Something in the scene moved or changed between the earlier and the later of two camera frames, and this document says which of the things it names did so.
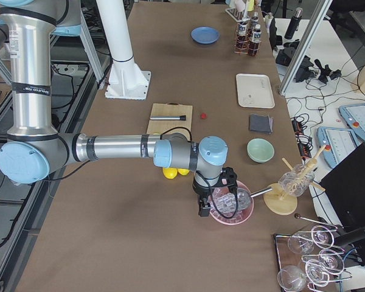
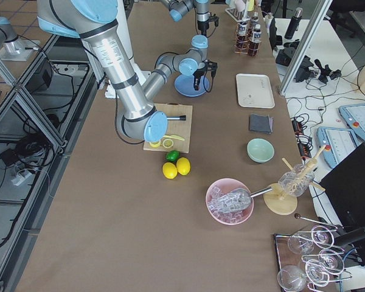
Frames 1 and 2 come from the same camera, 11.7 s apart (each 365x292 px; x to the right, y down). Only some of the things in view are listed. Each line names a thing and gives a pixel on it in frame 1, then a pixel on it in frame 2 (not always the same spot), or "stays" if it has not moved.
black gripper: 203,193 -> 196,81
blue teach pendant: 362,119 stays
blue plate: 204,35 -> 184,85
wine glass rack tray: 308,258 stays
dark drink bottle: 243,39 stays
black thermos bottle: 294,24 stays
